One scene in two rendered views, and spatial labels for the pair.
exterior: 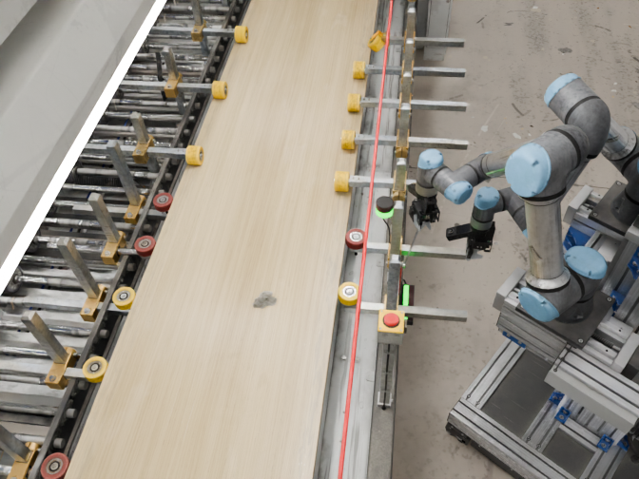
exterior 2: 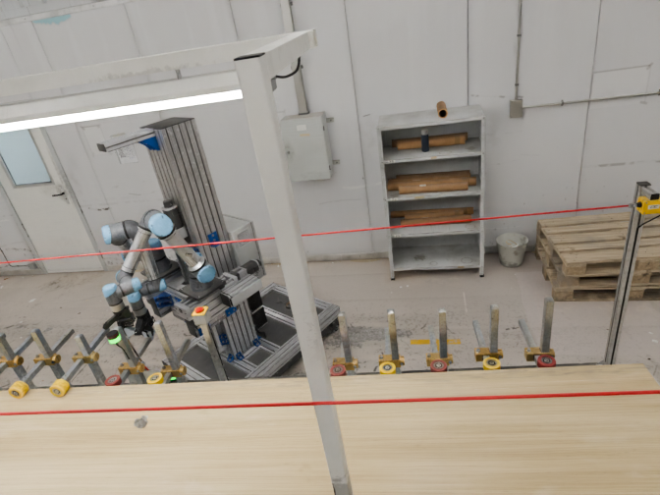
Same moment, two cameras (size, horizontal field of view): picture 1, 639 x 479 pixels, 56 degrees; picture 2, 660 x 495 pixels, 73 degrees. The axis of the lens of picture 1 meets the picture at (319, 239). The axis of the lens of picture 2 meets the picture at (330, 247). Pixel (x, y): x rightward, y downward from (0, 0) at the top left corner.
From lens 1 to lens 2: 1.82 m
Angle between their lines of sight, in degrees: 69
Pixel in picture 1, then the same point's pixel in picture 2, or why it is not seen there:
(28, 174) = not seen: hidden behind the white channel
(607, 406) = (251, 285)
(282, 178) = (25, 432)
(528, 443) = (251, 370)
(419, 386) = not seen: hidden behind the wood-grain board
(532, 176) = (166, 221)
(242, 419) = (227, 417)
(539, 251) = (189, 251)
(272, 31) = not seen: outside the picture
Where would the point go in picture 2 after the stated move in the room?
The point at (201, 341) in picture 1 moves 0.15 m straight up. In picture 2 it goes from (161, 455) to (149, 432)
